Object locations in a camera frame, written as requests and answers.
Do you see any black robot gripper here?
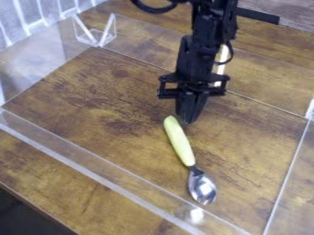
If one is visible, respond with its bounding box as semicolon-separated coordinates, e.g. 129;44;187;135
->
156;35;231;124

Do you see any green handled metal spoon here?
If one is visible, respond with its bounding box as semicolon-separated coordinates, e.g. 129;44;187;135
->
163;116;216;205

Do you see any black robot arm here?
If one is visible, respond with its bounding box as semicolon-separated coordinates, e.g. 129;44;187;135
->
156;0;237;124

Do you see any black bar at table edge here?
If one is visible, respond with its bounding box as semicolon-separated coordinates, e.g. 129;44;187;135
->
236;7;279;25

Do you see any clear acrylic tray enclosure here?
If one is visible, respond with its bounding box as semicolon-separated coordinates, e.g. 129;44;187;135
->
4;15;314;234

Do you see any clear acrylic triangular bracket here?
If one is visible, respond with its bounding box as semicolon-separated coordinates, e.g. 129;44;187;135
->
72;14;116;48

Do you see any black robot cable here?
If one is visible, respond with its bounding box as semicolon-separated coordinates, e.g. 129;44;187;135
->
128;0;181;15

